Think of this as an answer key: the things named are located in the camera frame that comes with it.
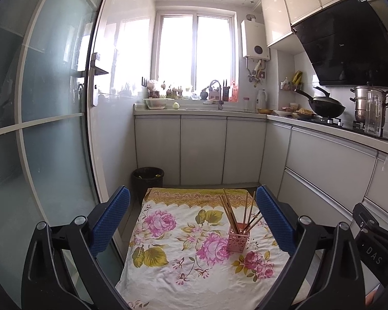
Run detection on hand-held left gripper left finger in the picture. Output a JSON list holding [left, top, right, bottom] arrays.
[[21, 185, 131, 310]]

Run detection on water heater pipes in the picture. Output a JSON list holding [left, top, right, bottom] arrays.
[[246, 59, 267, 88]]

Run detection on kitchen window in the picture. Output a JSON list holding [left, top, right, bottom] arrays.
[[151, 10, 239, 102]]

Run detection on black range hood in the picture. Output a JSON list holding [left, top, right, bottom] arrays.
[[293, 0, 388, 91]]

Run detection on clear glass bowl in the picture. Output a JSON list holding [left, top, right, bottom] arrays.
[[144, 98, 168, 110]]

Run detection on white water heater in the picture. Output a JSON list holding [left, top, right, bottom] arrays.
[[241, 19, 271, 61]]

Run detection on black trash bin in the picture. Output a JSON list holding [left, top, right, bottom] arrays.
[[131, 167, 165, 205]]

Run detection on black wok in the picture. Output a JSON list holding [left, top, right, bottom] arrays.
[[294, 86, 346, 118]]

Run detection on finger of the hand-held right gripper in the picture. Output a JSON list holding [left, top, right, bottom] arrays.
[[352, 203, 380, 237]]

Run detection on white thermos jug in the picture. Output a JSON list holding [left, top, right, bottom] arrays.
[[256, 89, 268, 110]]

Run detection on bunch of wooden chopsticks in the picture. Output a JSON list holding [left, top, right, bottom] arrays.
[[219, 188, 264, 235]]

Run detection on small basket with handle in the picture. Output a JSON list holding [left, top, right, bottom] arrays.
[[208, 79, 222, 100]]

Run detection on frosted glass sliding door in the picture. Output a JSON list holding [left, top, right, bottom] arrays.
[[0, 0, 123, 310]]

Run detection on row of small figurines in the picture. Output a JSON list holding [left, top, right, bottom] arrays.
[[162, 84, 185, 99]]

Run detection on white wall cabinets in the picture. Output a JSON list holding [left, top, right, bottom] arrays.
[[261, 0, 364, 48]]

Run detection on wall condiment rack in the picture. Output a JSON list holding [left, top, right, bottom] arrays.
[[280, 70, 304, 91]]

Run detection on grey base cabinet unit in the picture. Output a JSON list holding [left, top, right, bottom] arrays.
[[134, 113, 388, 233]]

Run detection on steel steamer pot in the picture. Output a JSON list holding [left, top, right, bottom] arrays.
[[349, 85, 388, 126]]

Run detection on grey door handle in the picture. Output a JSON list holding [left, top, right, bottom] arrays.
[[90, 52, 109, 107]]

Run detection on clear plastic pitcher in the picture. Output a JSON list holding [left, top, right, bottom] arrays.
[[364, 90, 385, 136]]

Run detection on floral tablecloth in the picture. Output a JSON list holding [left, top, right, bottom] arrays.
[[115, 187, 311, 310]]

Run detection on black gas hob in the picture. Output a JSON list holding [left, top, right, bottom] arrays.
[[305, 116, 388, 141]]

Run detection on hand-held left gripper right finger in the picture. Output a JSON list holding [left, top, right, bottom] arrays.
[[255, 185, 367, 310]]

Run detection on pink perforated utensil holder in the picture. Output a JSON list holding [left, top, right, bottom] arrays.
[[226, 222, 250, 253]]

